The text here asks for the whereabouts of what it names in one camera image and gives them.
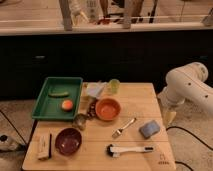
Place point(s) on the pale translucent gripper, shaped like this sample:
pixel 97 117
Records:
pixel 168 115

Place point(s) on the blue grey sponge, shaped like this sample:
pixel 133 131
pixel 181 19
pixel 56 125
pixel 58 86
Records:
pixel 149 129

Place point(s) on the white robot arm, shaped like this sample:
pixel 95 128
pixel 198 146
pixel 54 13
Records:
pixel 185 82

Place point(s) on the orange red bowl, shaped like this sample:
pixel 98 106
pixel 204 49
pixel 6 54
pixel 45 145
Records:
pixel 107 109

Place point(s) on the dark maroon bowl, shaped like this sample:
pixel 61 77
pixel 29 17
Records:
pixel 68 141

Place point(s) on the wooden table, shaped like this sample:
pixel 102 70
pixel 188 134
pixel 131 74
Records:
pixel 138 100

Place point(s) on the light green plastic cup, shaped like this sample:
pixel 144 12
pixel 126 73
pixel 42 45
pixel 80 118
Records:
pixel 114 86

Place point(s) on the white black dish brush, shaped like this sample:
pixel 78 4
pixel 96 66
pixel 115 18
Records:
pixel 116 151

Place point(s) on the dark brown grape bunch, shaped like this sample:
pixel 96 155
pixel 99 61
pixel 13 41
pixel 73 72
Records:
pixel 91 110

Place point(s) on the white folded cloth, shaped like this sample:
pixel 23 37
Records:
pixel 95 89

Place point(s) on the small metal cup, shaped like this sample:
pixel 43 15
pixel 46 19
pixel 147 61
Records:
pixel 80 121

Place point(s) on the orange peach toy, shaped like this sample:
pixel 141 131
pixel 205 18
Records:
pixel 67 105

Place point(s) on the green cucumber toy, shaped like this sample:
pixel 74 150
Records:
pixel 58 95

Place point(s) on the green plastic tray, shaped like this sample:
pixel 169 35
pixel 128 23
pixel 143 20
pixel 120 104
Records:
pixel 49 108

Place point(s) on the wooden block with black strip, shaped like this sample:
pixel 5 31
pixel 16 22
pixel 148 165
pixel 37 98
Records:
pixel 44 146

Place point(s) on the grey device on floor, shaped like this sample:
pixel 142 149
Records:
pixel 9 144

